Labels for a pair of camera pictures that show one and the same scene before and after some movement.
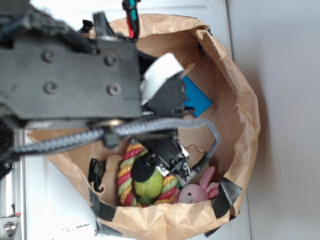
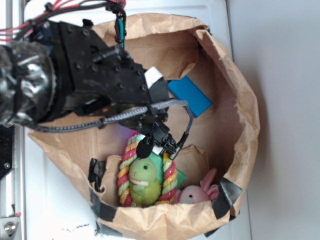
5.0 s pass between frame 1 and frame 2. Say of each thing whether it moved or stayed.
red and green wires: moved
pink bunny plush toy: stayed
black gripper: moved
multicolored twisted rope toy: stayed
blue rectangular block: stayed
